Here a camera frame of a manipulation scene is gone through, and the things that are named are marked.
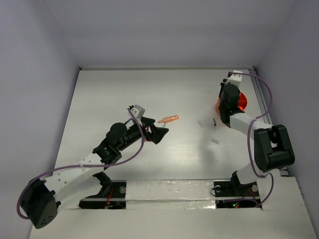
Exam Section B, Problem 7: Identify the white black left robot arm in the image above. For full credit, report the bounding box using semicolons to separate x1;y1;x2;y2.
16;117;169;229

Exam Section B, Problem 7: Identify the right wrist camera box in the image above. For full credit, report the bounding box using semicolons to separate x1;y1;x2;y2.
225;70;243;88

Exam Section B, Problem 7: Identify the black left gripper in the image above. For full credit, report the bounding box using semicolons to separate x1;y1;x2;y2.
117;117;167;151

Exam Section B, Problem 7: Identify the clear plastic cap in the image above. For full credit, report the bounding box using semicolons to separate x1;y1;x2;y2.
197;120;204;127

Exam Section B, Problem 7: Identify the peach translucent marker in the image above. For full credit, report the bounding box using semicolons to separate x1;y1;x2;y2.
158;115;179;123

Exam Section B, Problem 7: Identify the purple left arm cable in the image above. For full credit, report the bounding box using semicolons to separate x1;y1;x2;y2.
16;108;146;220

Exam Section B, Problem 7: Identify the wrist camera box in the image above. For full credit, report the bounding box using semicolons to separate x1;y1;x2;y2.
128;105;145;120
225;70;243;88

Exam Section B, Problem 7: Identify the orange round organizer container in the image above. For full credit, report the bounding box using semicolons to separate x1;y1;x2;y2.
215;92;248;114

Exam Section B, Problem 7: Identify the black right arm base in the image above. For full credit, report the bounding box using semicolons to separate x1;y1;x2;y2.
210;172;261;209

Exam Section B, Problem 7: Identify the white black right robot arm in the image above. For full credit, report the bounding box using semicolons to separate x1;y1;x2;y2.
217;79;295;195

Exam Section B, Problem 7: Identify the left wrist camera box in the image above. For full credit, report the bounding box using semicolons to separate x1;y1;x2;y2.
128;105;145;120

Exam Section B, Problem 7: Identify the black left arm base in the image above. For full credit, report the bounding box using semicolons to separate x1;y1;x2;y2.
78;172;127;210

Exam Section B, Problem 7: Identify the small clear plastic piece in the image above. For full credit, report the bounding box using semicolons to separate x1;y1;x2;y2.
211;138;219;144

